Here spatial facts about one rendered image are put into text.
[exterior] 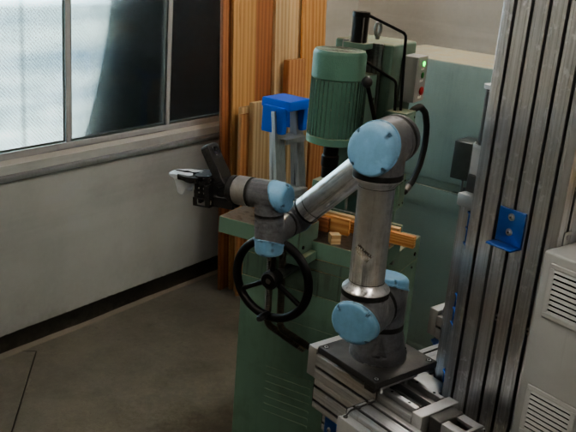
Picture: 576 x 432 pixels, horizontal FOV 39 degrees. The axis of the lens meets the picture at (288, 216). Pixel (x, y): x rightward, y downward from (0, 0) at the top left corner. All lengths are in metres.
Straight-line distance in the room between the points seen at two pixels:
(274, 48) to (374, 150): 2.69
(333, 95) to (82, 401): 1.65
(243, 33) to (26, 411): 2.07
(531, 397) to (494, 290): 0.26
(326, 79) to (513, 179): 0.89
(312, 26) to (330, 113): 2.08
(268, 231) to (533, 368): 0.70
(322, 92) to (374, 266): 0.89
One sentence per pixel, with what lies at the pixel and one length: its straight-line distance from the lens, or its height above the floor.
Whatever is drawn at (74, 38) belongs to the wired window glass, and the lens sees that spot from 3.74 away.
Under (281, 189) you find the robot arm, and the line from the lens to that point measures 1.98.
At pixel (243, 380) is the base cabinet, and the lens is 3.03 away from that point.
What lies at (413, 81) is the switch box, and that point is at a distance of 2.90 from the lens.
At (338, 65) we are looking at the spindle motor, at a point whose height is 1.46.
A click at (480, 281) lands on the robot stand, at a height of 1.07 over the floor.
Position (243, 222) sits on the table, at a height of 0.90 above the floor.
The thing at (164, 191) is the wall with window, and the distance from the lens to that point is 4.20.
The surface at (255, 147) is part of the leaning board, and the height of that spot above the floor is 0.81.
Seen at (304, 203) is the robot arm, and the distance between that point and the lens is 2.09.
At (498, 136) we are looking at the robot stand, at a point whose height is 1.43.
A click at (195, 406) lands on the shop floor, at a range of 3.43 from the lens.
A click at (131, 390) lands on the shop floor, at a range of 3.54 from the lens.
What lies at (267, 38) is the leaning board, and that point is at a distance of 4.41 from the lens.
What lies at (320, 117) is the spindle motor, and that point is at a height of 1.29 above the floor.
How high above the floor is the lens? 1.83
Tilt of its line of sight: 19 degrees down
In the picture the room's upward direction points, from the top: 5 degrees clockwise
